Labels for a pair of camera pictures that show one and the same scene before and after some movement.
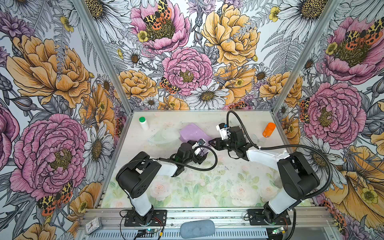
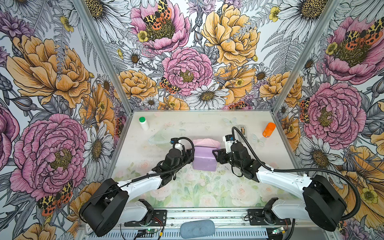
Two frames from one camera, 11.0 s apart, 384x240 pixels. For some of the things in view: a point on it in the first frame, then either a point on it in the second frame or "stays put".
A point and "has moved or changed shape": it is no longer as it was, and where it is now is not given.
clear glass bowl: (164, 136) stays put
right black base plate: (255, 218) stays put
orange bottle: (268, 129) stays put
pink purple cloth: (193, 132) has moved or changed shape
